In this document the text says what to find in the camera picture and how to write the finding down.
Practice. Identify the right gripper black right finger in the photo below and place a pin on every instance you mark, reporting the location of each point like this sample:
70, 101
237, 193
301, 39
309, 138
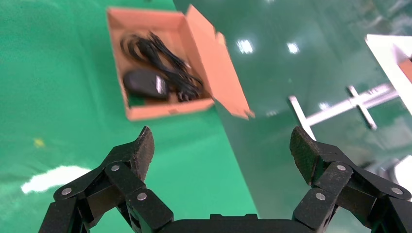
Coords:
328, 173

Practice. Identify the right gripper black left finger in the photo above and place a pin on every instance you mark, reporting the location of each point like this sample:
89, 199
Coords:
128, 164

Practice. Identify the open brown cardboard box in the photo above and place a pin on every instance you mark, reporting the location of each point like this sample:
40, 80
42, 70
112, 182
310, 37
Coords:
206, 64

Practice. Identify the small cardboard box with flap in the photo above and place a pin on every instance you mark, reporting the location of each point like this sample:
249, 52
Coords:
407, 69

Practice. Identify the black oval device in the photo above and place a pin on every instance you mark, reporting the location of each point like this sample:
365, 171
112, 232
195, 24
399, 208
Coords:
141, 83

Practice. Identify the green table cloth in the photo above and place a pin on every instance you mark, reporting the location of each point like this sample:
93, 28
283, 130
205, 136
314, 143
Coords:
48, 96

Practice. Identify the white background table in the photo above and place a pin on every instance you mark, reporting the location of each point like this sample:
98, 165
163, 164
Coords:
383, 58

